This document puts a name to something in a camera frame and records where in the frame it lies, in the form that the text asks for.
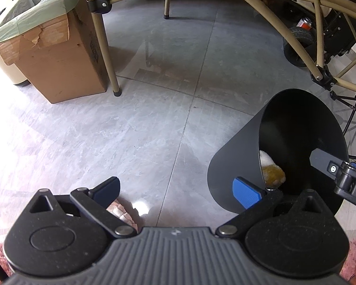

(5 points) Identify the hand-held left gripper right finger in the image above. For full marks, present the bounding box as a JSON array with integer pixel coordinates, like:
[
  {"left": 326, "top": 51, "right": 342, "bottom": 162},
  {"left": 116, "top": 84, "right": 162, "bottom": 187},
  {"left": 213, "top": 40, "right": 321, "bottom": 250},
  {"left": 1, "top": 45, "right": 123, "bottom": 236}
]
[{"left": 215, "top": 176, "right": 328, "bottom": 240}]

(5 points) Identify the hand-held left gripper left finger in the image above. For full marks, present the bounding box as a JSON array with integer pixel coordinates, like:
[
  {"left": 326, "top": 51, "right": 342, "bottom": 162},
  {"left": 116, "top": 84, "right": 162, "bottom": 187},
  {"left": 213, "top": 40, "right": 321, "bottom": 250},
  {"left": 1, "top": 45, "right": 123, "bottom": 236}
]
[{"left": 28, "top": 176, "right": 137, "bottom": 239}]

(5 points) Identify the yellow and white plush toy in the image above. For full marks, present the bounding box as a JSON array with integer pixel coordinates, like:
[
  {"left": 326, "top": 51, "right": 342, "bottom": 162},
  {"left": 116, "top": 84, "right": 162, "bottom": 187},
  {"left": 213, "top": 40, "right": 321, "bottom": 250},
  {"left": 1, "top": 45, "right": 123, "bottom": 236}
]
[{"left": 259, "top": 150, "right": 286, "bottom": 189}]

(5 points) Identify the black trash bin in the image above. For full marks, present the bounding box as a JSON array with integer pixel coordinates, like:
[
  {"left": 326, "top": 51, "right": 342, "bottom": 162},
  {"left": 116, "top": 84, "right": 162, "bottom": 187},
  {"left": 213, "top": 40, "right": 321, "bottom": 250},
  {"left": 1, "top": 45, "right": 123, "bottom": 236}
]
[{"left": 208, "top": 88, "right": 350, "bottom": 214}]

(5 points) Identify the beige trash can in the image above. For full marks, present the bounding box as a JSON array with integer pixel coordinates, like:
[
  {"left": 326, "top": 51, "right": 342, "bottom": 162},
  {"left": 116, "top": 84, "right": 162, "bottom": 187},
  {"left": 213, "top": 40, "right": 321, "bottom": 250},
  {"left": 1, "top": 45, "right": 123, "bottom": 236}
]
[{"left": 0, "top": 47, "right": 32, "bottom": 88}]

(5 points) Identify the black wheeled cart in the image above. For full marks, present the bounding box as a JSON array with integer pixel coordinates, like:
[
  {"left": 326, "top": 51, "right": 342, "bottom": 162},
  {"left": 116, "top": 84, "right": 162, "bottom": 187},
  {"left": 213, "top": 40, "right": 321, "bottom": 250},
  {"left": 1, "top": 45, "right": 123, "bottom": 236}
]
[{"left": 257, "top": 0, "right": 356, "bottom": 67}]

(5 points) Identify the large cardboard box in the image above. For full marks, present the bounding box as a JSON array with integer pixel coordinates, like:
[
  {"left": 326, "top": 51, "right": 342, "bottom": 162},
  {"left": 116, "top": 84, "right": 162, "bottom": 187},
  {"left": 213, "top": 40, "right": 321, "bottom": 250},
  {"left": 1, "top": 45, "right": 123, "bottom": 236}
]
[{"left": 0, "top": 0, "right": 109, "bottom": 105}]

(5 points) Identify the red spray can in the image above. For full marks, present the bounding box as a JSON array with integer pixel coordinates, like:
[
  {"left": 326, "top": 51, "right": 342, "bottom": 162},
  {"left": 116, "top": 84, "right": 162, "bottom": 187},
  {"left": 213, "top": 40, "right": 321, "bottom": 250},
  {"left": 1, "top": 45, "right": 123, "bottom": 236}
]
[{"left": 298, "top": 17, "right": 313, "bottom": 31}]

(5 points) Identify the green bin liner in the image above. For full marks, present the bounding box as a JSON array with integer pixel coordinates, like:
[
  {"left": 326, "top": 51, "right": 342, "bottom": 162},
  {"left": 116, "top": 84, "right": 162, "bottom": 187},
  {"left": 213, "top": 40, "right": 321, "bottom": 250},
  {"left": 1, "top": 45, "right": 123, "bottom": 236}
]
[{"left": 0, "top": 0, "right": 85, "bottom": 45}]

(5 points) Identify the tan folding table frame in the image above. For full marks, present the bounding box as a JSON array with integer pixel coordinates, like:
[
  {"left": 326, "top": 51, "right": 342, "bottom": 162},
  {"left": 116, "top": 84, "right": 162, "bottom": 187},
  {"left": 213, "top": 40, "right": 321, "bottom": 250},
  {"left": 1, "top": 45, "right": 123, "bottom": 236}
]
[{"left": 83, "top": 0, "right": 356, "bottom": 97}]

